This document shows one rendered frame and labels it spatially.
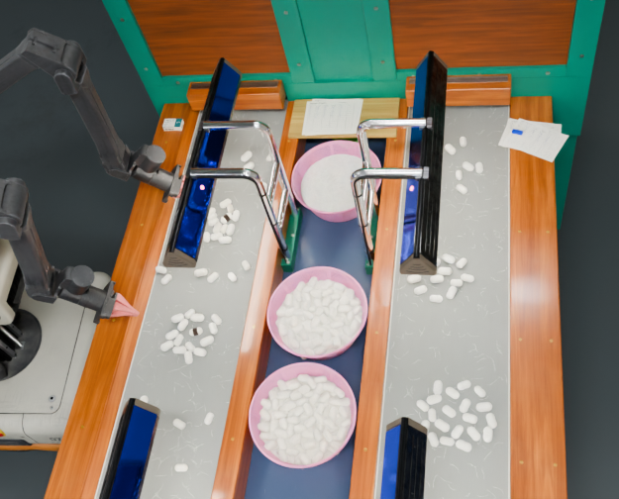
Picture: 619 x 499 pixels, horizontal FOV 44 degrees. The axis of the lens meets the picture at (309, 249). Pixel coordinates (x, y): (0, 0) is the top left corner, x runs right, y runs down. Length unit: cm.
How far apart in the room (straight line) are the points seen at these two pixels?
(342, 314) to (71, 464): 78
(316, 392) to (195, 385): 32
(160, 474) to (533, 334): 97
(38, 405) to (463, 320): 147
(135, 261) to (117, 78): 185
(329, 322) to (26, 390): 120
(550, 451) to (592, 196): 149
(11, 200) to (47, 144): 220
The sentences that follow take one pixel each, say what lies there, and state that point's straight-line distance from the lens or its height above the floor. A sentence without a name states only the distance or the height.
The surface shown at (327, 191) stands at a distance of 224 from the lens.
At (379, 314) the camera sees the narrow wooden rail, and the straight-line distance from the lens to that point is 198.
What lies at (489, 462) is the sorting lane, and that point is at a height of 74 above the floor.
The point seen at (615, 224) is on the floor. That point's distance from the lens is 307.
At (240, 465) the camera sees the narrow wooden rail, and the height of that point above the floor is 75.
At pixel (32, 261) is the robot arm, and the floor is 117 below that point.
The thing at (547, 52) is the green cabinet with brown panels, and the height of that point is 92.
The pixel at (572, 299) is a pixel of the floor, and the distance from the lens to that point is 288.
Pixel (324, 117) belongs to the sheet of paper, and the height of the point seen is 78.
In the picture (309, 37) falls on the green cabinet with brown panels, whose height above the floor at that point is 102.
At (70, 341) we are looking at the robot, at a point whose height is 28.
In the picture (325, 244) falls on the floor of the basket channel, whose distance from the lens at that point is 221.
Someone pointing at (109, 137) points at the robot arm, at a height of 111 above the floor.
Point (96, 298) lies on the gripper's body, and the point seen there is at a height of 95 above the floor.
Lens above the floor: 252
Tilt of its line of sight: 56 degrees down
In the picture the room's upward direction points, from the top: 18 degrees counter-clockwise
